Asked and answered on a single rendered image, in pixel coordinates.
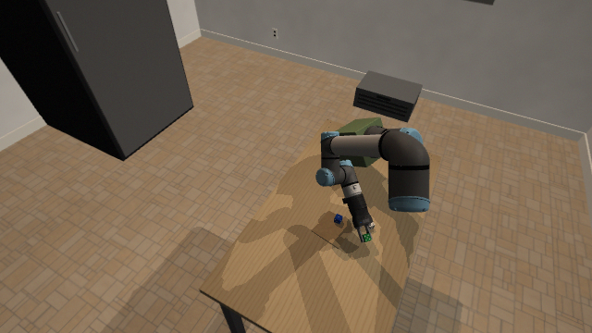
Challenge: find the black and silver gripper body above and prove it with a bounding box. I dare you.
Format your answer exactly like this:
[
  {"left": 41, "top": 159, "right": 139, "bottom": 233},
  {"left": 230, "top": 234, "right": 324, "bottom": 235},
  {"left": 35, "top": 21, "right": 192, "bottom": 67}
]
[{"left": 342, "top": 183, "right": 373, "bottom": 228}]

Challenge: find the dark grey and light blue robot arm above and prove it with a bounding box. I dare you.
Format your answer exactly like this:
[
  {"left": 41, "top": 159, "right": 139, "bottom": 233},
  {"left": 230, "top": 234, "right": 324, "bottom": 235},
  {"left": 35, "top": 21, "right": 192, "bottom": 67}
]
[{"left": 315, "top": 126, "right": 430, "bottom": 213}]

